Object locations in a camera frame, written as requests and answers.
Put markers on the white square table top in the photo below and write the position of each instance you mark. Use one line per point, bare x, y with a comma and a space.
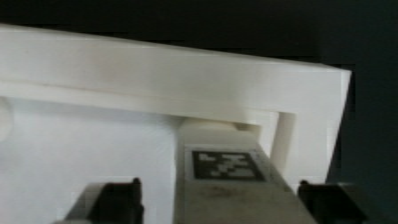
99, 94

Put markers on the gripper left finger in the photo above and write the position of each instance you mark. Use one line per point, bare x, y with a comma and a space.
110, 204

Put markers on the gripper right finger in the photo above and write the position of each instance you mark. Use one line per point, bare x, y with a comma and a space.
339, 204

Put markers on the white table leg with tag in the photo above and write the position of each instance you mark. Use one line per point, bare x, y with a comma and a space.
232, 191

